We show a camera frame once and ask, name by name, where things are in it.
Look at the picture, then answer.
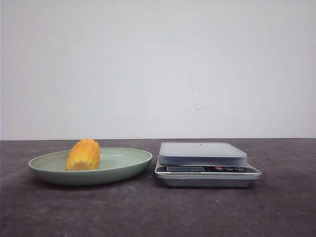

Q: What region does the yellow corn cob piece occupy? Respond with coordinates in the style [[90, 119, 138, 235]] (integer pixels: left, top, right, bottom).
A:
[[66, 139, 101, 171]]

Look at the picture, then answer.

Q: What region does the silver digital kitchen scale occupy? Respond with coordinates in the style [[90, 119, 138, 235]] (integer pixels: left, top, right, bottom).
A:
[[155, 142, 261, 188]]

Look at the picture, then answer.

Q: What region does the green shallow plate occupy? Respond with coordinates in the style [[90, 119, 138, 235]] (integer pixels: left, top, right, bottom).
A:
[[28, 148, 153, 186]]

